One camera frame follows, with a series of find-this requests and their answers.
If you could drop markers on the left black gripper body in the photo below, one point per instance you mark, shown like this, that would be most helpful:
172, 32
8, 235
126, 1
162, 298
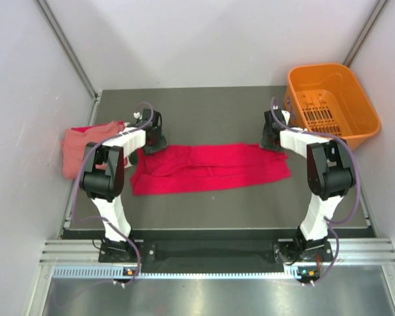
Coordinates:
158, 131

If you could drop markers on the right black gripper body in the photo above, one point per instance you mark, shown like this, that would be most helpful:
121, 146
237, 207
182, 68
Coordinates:
267, 130

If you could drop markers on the crimson red t shirt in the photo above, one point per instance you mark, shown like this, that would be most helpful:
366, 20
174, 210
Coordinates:
185, 169

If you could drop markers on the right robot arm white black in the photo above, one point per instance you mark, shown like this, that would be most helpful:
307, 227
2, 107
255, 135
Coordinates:
330, 175

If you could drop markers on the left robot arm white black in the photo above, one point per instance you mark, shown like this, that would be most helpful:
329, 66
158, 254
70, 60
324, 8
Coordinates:
101, 177

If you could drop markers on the dark green folded t shirt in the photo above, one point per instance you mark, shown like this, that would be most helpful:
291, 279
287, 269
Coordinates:
133, 158

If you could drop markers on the orange plastic basket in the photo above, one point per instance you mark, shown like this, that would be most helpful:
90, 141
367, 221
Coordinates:
328, 98

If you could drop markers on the salmon pink folded t shirt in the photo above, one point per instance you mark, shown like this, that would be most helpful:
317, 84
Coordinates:
74, 144

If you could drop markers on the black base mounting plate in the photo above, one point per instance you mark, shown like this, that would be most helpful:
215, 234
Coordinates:
278, 237

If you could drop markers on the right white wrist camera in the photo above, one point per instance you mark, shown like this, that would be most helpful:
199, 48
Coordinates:
282, 116

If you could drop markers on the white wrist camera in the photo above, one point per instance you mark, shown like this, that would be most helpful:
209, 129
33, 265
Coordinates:
137, 115
282, 116

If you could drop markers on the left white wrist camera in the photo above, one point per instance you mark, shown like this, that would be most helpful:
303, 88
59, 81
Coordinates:
137, 115

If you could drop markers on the aluminium frame rail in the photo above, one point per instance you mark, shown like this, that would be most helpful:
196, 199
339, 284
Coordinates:
351, 251

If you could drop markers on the grey slotted cable duct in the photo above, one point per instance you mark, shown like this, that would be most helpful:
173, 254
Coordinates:
125, 273

